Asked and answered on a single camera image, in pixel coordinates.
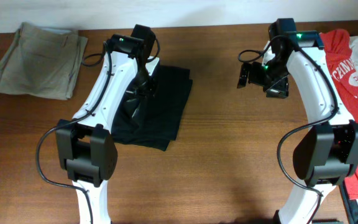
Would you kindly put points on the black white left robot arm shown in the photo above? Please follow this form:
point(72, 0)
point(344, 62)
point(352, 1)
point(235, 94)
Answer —
point(86, 149)

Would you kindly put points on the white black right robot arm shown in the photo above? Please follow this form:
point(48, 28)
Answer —
point(325, 69)

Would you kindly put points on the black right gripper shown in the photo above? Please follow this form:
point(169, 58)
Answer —
point(279, 89)

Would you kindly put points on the red printed t-shirt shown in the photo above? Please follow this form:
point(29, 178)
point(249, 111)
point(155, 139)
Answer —
point(341, 68)

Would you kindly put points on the black shorts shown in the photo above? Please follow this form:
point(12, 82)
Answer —
point(155, 121)

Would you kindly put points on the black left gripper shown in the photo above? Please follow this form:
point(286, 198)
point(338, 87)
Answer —
point(150, 89)

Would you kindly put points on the folded khaki shorts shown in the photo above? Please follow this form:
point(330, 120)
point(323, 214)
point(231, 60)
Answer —
point(42, 62)

